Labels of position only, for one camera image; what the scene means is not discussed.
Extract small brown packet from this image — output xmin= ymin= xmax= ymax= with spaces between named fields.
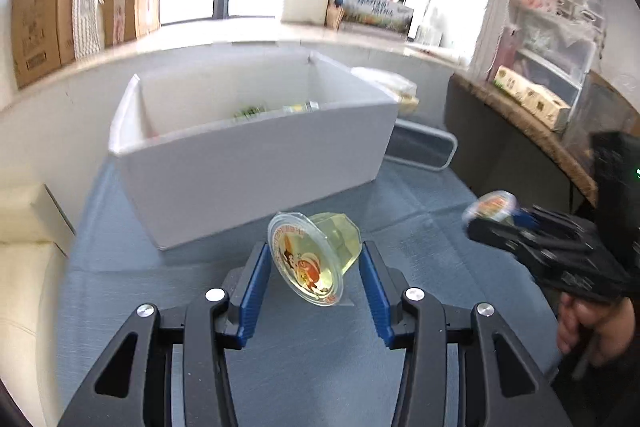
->
xmin=325 ymin=0 xmax=346 ymax=30

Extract green snack packet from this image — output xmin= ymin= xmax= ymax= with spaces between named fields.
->
xmin=231 ymin=104 xmax=266 ymax=120

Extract white foam box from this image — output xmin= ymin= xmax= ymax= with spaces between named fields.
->
xmin=281 ymin=0 xmax=333 ymax=26

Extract cream leather sofa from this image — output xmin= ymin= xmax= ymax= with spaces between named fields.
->
xmin=0 ymin=184 xmax=76 ymax=413

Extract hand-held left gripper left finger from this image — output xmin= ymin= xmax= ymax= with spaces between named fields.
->
xmin=57 ymin=242 xmax=273 ymax=427

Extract white storage box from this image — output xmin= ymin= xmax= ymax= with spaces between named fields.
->
xmin=109 ymin=51 xmax=402 ymax=252

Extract printed tissue carton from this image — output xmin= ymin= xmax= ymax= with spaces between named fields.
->
xmin=492 ymin=66 xmax=571 ymax=132

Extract blue grey table cloth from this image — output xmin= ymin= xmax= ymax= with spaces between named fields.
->
xmin=55 ymin=147 xmax=566 ymax=427

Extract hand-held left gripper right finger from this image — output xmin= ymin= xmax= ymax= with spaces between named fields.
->
xmin=360 ymin=242 xmax=573 ymax=427

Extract person's right hand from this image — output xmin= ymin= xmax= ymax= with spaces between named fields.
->
xmin=556 ymin=292 xmax=640 ymax=368

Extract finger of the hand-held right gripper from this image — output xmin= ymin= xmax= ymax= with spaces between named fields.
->
xmin=466 ymin=217 xmax=551 ymax=270
xmin=515 ymin=205 xmax=596 ymax=240

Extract tall cardboard box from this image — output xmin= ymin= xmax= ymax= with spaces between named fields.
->
xmin=11 ymin=0 xmax=81 ymax=88

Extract yellow tissue pack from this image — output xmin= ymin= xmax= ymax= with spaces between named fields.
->
xmin=350 ymin=66 xmax=420 ymax=115

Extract polka dot paper bag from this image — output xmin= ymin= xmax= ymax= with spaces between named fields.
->
xmin=72 ymin=0 xmax=103 ymax=58

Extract printed gift box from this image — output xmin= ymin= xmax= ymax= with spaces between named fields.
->
xmin=340 ymin=0 xmax=415 ymax=38

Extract yellow jelly cup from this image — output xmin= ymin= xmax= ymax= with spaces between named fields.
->
xmin=266 ymin=211 xmax=362 ymax=308
xmin=461 ymin=189 xmax=521 ymax=228

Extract brown top counter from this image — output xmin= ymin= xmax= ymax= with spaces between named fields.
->
xmin=445 ymin=69 xmax=601 ymax=208

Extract clear plastic drawer unit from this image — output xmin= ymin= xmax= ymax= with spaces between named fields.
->
xmin=500 ymin=0 xmax=608 ymax=108

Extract white tray with dark inside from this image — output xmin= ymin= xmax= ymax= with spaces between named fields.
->
xmin=385 ymin=118 xmax=458 ymax=171

